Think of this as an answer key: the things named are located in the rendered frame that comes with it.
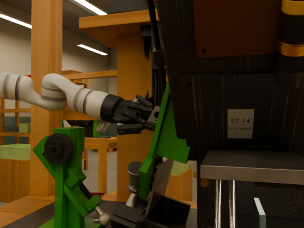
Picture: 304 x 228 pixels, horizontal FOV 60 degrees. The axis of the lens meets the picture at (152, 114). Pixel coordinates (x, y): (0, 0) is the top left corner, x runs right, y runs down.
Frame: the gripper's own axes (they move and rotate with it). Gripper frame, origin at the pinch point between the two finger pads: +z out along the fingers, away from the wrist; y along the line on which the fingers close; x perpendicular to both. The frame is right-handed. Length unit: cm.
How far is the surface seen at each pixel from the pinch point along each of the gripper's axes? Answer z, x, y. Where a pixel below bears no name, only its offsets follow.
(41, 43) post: -62, 8, 30
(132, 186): 0.7, 4.2, -16.7
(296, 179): 26.3, -20.4, -20.0
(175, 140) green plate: 7.5, -5.5, -8.3
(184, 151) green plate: 10.0, -4.4, -9.5
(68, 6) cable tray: -300, 161, 339
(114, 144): -327, 711, 435
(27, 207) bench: -40, 40, -21
